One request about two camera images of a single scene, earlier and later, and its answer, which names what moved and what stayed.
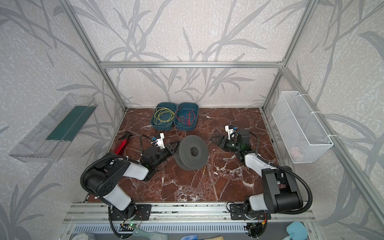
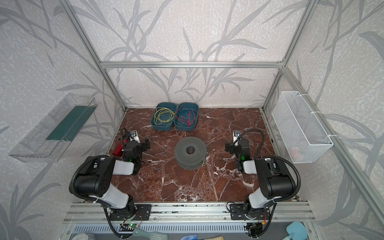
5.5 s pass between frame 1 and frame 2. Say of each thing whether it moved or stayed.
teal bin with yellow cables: stayed
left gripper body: moved
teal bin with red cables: stayed
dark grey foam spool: stayed
